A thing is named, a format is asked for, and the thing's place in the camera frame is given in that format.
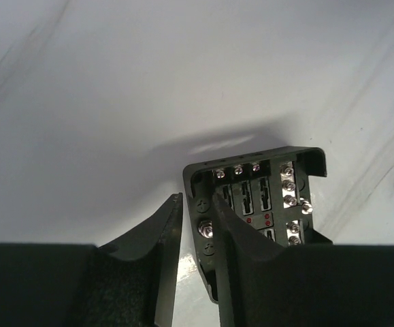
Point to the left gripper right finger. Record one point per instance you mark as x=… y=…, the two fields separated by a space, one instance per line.
x=262 y=283

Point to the black fuse box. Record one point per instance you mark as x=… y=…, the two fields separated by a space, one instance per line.
x=268 y=190

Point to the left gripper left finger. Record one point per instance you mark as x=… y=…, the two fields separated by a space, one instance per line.
x=129 y=281

